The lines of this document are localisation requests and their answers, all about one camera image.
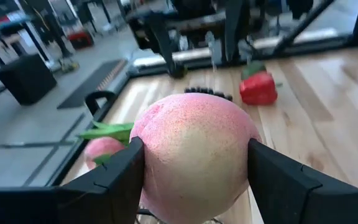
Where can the red bell pepper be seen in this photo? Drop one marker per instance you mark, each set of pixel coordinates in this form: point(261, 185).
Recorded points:
point(258, 90)

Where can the dark grey table frame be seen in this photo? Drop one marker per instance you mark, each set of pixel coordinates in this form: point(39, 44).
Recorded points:
point(163, 40)

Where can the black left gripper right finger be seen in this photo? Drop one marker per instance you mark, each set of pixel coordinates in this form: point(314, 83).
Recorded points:
point(306, 196)

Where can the dark purple grape bunch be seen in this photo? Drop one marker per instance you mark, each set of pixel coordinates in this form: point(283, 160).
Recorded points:
point(207, 91)

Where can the pink peach with green leaf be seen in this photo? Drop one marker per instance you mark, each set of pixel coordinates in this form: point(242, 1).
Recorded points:
point(99, 149)

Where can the red box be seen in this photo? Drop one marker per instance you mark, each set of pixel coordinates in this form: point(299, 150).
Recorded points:
point(81, 40)

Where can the black mat with hazard stripes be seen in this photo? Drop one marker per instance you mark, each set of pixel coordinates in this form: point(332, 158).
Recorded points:
point(95, 84)

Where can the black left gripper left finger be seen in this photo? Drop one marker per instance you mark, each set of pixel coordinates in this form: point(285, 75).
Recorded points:
point(89, 199)

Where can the small pink peach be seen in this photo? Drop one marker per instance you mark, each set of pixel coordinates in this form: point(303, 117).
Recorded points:
point(194, 155)

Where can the black cube box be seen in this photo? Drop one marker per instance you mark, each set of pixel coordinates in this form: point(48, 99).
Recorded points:
point(26, 79)

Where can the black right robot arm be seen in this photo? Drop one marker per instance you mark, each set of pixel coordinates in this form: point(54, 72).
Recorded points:
point(236, 31)

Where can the long green leafy vegetable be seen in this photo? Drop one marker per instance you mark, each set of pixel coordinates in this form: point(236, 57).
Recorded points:
point(113, 133)

